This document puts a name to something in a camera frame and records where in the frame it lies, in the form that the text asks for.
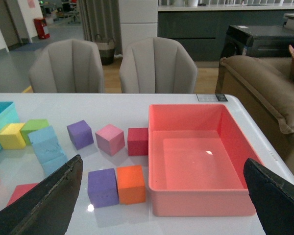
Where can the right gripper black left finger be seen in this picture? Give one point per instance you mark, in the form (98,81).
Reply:
(47,208)

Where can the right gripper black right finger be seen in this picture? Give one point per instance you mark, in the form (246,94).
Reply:
(273,198)

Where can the light blue foam cube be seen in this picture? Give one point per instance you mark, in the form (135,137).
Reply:
(52,165)
(46,145)

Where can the red foam cube near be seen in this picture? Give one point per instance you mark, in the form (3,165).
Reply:
(19,191)

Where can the purple foam cube near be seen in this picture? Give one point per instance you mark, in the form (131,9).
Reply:
(102,188)

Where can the purple foam cube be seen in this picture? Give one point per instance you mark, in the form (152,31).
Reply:
(80,134)
(102,188)

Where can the yellow foam cube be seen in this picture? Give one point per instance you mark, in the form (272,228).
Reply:
(11,137)

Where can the purple foam cube far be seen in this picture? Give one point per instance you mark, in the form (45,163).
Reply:
(80,134)

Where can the green foam cube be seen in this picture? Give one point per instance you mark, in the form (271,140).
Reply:
(31,126)

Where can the orange foam cube near tray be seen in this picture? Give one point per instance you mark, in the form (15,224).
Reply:
(131,184)

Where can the pink foam cube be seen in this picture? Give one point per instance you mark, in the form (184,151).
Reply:
(110,139)

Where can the pink plastic tray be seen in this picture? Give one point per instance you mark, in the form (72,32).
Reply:
(196,156)

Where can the dark red foam cube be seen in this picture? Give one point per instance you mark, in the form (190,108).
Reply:
(137,141)

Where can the brown sofa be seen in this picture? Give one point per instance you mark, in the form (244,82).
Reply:
(265,87)

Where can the table label sticker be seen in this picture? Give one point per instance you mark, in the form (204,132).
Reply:
(211,98)

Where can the grey armchair left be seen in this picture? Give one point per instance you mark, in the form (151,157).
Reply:
(68,66)

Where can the grey armchair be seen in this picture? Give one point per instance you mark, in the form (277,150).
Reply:
(68,66)
(157,66)

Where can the black appliance box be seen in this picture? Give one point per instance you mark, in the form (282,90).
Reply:
(257,41)

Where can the woven basket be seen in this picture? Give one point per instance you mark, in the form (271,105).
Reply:
(106,48)

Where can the grey armchair right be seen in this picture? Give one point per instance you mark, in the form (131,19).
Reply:
(157,66)

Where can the dark grey counter cabinet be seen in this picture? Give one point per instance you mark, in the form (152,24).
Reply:
(202,31)

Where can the grey curtain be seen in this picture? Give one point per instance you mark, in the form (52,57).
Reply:
(101,17)

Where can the white pillar cabinet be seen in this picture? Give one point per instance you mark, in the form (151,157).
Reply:
(138,20)

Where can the white plant pot on counter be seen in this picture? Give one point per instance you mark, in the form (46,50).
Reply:
(192,3)

